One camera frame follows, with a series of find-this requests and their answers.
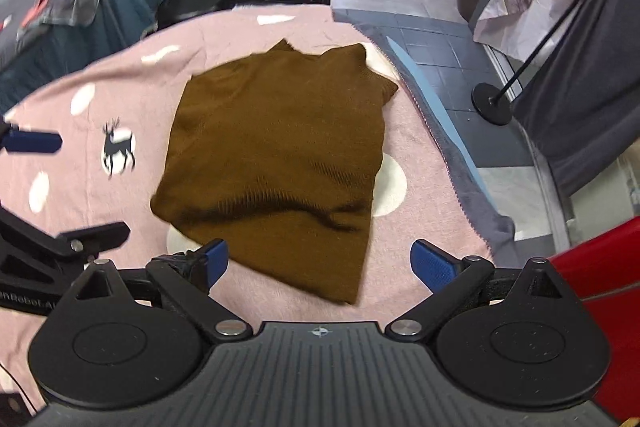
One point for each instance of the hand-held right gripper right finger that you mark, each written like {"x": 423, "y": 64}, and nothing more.
{"x": 432, "y": 264}

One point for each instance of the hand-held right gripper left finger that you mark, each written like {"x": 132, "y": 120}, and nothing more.
{"x": 216, "y": 259}

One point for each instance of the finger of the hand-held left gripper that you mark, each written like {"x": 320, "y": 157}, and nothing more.
{"x": 35, "y": 142}
{"x": 100, "y": 234}

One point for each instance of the brown knit sweater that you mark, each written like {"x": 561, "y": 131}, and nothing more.
{"x": 275, "y": 147}

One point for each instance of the pink dotted blanket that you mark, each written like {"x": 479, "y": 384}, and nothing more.
{"x": 125, "y": 87}

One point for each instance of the grey blue underlay blanket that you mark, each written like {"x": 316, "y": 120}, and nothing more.
{"x": 450, "y": 147}

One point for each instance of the small red cloth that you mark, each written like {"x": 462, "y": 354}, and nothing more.
{"x": 34, "y": 13}

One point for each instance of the black floor stand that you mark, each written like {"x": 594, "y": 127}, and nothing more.
{"x": 492, "y": 104}

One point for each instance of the red bin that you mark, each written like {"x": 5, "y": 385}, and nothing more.
{"x": 610, "y": 297}

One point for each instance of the dark grey hanging cloth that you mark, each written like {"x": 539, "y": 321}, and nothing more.
{"x": 590, "y": 97}

